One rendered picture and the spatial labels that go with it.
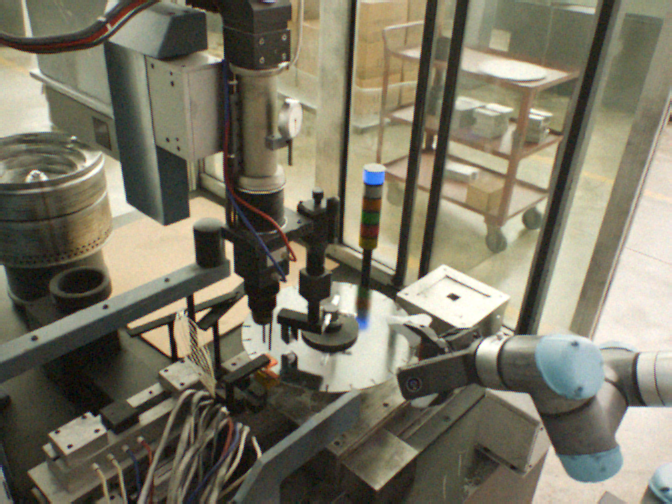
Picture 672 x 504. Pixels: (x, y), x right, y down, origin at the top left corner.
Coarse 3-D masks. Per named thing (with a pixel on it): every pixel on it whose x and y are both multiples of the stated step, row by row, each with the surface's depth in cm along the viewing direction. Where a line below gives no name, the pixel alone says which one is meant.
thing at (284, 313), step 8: (312, 304) 106; (320, 304) 107; (280, 312) 111; (288, 312) 111; (296, 312) 111; (312, 312) 107; (280, 320) 110; (288, 320) 110; (296, 320) 109; (304, 320) 109; (312, 320) 108; (320, 320) 109; (288, 328) 111; (296, 328) 110; (304, 328) 109; (312, 328) 109; (320, 328) 108; (288, 336) 111; (296, 336) 113
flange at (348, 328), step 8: (320, 312) 122; (344, 320) 120; (352, 320) 121; (328, 328) 116; (336, 328) 117; (344, 328) 118; (352, 328) 119; (304, 336) 117; (312, 336) 116; (320, 336) 116; (328, 336) 116; (336, 336) 116; (344, 336) 116; (352, 336) 117; (312, 344) 115; (320, 344) 115; (328, 344) 114; (336, 344) 115; (344, 344) 115
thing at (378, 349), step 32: (288, 288) 131; (352, 288) 132; (384, 320) 123; (256, 352) 113; (288, 352) 113; (320, 352) 114; (352, 352) 114; (384, 352) 115; (288, 384) 107; (320, 384) 107; (352, 384) 107
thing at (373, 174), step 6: (366, 168) 133; (372, 168) 133; (378, 168) 133; (384, 168) 134; (366, 174) 133; (372, 174) 132; (378, 174) 132; (384, 174) 134; (366, 180) 133; (372, 180) 133; (378, 180) 133
